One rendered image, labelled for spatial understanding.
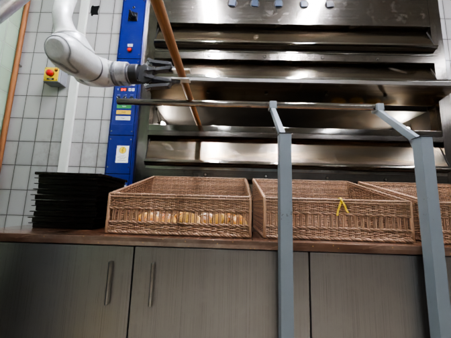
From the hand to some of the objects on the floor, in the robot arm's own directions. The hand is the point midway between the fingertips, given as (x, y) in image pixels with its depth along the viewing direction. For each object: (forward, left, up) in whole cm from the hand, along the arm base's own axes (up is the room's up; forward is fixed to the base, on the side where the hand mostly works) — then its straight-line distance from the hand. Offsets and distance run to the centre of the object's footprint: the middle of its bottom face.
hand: (181, 75), depth 91 cm
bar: (+30, +4, -120) cm, 124 cm away
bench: (+48, +25, -120) cm, 131 cm away
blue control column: (-47, +146, -120) cm, 195 cm away
